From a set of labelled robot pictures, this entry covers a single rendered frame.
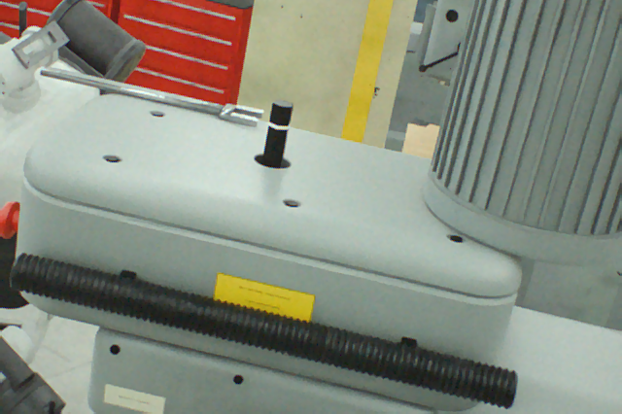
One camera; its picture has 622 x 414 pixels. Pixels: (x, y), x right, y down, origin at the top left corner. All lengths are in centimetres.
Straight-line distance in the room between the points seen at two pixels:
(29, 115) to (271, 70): 127
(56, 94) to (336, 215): 82
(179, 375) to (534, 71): 43
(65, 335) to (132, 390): 324
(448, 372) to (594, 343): 25
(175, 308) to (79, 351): 326
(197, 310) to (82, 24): 94
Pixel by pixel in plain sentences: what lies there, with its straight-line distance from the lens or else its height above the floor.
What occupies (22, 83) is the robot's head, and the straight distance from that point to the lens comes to 155.
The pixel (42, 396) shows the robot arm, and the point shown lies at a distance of 159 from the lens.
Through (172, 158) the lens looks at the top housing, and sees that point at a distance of 97.
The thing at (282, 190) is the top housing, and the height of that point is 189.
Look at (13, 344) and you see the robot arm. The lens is 162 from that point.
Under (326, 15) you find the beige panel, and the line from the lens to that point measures 273.
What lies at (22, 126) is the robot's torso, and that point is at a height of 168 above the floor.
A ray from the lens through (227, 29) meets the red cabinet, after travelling 565.
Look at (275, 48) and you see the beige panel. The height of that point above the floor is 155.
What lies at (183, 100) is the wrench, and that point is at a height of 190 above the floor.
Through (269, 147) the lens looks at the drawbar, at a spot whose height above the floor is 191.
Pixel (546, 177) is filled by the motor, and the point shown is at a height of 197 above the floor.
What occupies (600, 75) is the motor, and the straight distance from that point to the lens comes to 87.
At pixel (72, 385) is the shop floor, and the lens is 396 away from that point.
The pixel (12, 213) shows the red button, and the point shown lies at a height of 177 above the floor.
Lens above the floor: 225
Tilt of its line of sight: 22 degrees down
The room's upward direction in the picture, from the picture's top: 11 degrees clockwise
